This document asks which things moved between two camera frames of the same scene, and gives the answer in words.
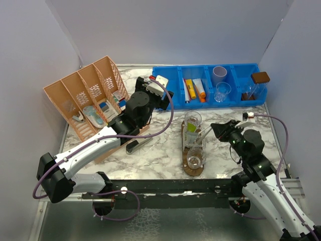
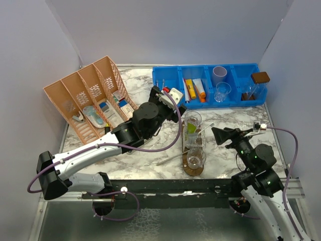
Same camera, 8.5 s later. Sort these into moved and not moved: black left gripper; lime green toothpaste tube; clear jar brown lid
Moved: black left gripper
Not moved: lime green toothpaste tube; clear jar brown lid
